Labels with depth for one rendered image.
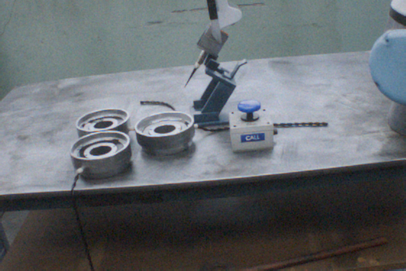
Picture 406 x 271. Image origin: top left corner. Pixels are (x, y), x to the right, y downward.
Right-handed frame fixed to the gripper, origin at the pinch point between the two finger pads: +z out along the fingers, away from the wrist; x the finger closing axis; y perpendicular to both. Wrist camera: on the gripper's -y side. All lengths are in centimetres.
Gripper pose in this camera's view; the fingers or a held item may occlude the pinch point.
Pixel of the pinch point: (214, 34)
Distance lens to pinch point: 91.4
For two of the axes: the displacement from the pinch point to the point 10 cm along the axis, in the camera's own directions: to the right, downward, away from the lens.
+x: -0.3, -4.0, 9.2
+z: 1.6, 9.0, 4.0
